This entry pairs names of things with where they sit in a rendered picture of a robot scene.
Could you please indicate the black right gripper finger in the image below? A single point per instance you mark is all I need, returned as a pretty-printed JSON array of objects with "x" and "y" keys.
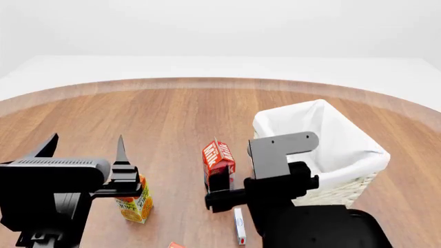
[{"x": 218, "y": 180}]

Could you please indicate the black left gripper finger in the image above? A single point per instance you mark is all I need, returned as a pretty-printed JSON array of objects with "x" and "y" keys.
[
  {"x": 46, "y": 147},
  {"x": 121, "y": 155}
]

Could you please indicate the white blue cream cheese box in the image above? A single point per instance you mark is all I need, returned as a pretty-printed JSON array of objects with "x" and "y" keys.
[{"x": 239, "y": 224}]

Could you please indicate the red orange box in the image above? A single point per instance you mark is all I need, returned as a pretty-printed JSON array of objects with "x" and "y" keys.
[{"x": 176, "y": 245}]

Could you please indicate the white lined wicker basket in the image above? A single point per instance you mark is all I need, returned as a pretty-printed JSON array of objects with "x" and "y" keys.
[{"x": 337, "y": 139}]

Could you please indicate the red milk carton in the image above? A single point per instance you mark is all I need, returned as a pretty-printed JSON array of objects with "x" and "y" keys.
[{"x": 217, "y": 155}]

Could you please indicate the orange juice carton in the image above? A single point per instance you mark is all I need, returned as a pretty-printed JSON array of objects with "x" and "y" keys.
[{"x": 138, "y": 211}]

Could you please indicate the grey vented camera box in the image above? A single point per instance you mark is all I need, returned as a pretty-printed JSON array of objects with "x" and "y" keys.
[{"x": 51, "y": 173}]

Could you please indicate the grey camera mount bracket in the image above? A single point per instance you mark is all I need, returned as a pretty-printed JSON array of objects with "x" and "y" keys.
[{"x": 268, "y": 157}]

